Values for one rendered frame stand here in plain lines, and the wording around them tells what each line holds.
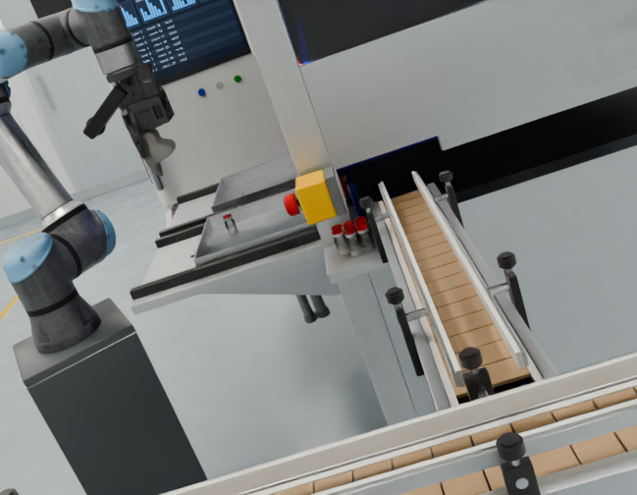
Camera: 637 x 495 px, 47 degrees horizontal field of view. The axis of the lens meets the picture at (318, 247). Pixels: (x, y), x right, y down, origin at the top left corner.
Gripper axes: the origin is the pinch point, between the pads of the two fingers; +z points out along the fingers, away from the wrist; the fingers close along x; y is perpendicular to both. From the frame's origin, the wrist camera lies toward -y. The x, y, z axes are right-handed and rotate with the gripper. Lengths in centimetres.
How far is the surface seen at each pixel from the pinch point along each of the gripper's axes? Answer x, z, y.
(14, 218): 542, 104, -296
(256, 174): 54, 20, 11
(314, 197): -21.6, 9.1, 29.6
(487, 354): -72, 17, 45
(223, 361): 127, 110, -40
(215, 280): -11.0, 21.8, 5.3
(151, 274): 3.9, 21.6, -10.8
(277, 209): 19.3, 21.4, 17.6
